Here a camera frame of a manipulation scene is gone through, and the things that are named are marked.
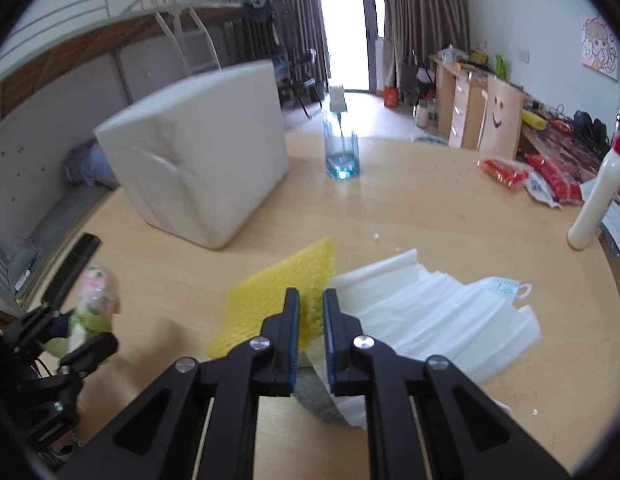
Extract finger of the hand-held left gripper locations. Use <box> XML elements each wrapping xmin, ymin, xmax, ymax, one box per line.
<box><xmin>42</xmin><ymin>232</ymin><xmax>103</xmax><ymax>311</ymax></box>
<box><xmin>58</xmin><ymin>332</ymin><xmax>119</xmax><ymax>377</ymax></box>

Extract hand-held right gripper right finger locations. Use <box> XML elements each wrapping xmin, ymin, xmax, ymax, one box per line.
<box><xmin>323</xmin><ymin>287</ymin><xmax>573</xmax><ymax>480</ymax></box>

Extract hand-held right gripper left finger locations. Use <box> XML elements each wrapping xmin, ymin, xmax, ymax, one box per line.
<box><xmin>60</xmin><ymin>287</ymin><xmax>301</xmax><ymax>480</ymax></box>

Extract pink green plush toy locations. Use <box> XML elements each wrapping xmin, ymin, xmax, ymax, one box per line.
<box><xmin>44</xmin><ymin>264</ymin><xmax>121</xmax><ymax>366</ymax></box>

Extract yellow sponge cloth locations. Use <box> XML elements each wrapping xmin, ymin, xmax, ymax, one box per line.
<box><xmin>206</xmin><ymin>238</ymin><xmax>337</xmax><ymax>359</ymax></box>

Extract white foam sheet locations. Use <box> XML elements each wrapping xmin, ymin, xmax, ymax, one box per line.
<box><xmin>310</xmin><ymin>248</ymin><xmax>542</xmax><ymax>431</ymax></box>

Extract white foam box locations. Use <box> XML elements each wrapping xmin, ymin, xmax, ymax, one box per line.
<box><xmin>93</xmin><ymin>59</ymin><xmax>289</xmax><ymax>250</ymax></box>

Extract grey cloth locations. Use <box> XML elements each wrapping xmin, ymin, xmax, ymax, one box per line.
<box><xmin>292</xmin><ymin>347</ymin><xmax>351</xmax><ymax>426</ymax></box>

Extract blue checked quilt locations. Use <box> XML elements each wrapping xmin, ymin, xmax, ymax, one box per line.
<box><xmin>62</xmin><ymin>140</ymin><xmax>120</xmax><ymax>190</ymax></box>

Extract blue face mask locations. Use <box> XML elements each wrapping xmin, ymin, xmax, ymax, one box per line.
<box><xmin>472</xmin><ymin>276</ymin><xmax>533</xmax><ymax>306</ymax></box>

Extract blue glass pump bottle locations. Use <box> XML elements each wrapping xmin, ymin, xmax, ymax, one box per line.
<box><xmin>322</xmin><ymin>85</ymin><xmax>361</xmax><ymax>181</ymax></box>

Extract red snack packet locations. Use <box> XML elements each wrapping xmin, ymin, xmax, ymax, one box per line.
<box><xmin>479</xmin><ymin>156</ymin><xmax>533</xmax><ymax>190</ymax></box>
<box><xmin>527</xmin><ymin>154</ymin><xmax>583</xmax><ymax>204</ymax></box>

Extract white snack packet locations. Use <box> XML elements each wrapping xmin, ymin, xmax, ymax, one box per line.
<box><xmin>524</xmin><ymin>170</ymin><xmax>562</xmax><ymax>209</ymax></box>

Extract white bed ladder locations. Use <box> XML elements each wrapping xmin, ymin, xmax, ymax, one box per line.
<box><xmin>154</xmin><ymin>7</ymin><xmax>223</xmax><ymax>76</ymax></box>

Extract wooden desk with drawers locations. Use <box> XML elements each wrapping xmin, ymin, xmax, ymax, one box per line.
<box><xmin>430</xmin><ymin>52</ymin><xmax>491</xmax><ymax>150</ymax></box>

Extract black folding chair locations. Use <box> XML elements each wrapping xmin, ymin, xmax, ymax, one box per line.
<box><xmin>272</xmin><ymin>2</ymin><xmax>323</xmax><ymax>118</ymax></box>

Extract wooden chair with smiley cutout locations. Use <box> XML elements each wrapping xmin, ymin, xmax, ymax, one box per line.
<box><xmin>477</xmin><ymin>76</ymin><xmax>525</xmax><ymax>160</ymax></box>

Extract black trolley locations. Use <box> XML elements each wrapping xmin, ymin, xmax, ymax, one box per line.
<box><xmin>400</xmin><ymin>50</ymin><xmax>435</xmax><ymax>107</ymax></box>

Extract white spray bottle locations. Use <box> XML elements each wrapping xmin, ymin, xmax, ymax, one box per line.
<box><xmin>567</xmin><ymin>115</ymin><xmax>620</xmax><ymax>250</ymax></box>

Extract cluttered wooden desk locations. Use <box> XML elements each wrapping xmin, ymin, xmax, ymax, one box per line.
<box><xmin>520</xmin><ymin>95</ymin><xmax>620</xmax><ymax>186</ymax></box>

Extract white paper sheet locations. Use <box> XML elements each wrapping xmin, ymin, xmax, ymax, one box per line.
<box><xmin>580</xmin><ymin>180</ymin><xmax>620</xmax><ymax>267</ymax></box>

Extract glass balcony door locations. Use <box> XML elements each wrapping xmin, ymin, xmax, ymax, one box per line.
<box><xmin>310</xmin><ymin>0</ymin><xmax>385</xmax><ymax>95</ymax></box>

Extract brown curtain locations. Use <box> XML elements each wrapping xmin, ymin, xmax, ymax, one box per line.
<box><xmin>225</xmin><ymin>0</ymin><xmax>331</xmax><ymax>103</ymax></box>
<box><xmin>380</xmin><ymin>0</ymin><xmax>471</xmax><ymax>95</ymax></box>

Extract dark hanging clothes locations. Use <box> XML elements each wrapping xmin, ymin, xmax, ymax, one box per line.
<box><xmin>242</xmin><ymin>0</ymin><xmax>275</xmax><ymax>23</ymax></box>

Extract black bag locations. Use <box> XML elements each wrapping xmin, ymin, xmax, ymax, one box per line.
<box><xmin>572</xmin><ymin>110</ymin><xmax>611</xmax><ymax>145</ymax></box>

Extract cartoon wall poster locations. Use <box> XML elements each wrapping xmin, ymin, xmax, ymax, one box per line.
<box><xmin>580</xmin><ymin>16</ymin><xmax>620</xmax><ymax>82</ymax></box>

